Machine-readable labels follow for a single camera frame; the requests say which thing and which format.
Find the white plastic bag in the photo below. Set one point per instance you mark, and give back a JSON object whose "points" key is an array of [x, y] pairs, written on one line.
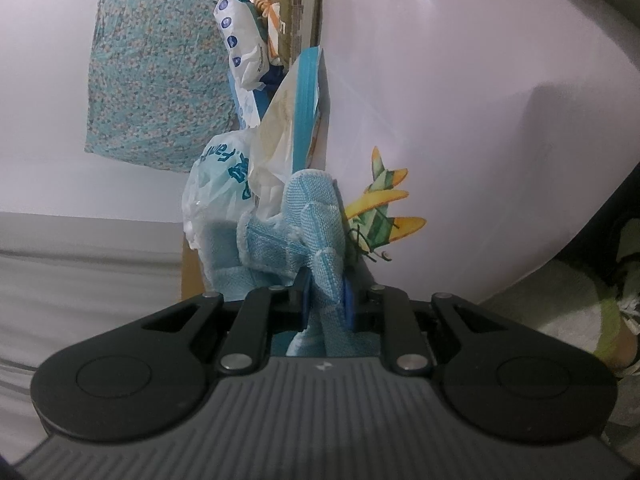
{"points": [[215, 180]]}

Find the white wet wipes pack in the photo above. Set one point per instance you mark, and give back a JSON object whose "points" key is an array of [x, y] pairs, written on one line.
{"points": [[240, 45]]}

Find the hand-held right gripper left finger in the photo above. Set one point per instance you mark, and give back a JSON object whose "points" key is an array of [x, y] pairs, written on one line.
{"points": [[302, 302]]}

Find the tan carton box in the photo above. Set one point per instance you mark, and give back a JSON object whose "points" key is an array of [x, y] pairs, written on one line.
{"points": [[300, 20]]}

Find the light blue packet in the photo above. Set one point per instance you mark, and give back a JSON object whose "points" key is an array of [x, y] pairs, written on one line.
{"points": [[247, 107]]}

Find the light blue cloth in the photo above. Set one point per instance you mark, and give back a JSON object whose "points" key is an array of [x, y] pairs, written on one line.
{"points": [[310, 220]]}

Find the brown cardboard box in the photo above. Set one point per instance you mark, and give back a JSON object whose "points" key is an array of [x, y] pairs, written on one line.
{"points": [[192, 280]]}

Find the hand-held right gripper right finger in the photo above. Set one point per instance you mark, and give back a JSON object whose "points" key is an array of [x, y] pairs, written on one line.
{"points": [[350, 305]]}

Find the airplane sticker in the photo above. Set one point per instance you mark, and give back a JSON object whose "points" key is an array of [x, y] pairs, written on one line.
{"points": [[385, 185]]}

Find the teal patterned cloth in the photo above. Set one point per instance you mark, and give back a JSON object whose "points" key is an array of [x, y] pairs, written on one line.
{"points": [[150, 85]]}

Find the translucent cream bag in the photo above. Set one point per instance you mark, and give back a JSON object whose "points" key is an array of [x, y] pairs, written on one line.
{"points": [[275, 130]]}

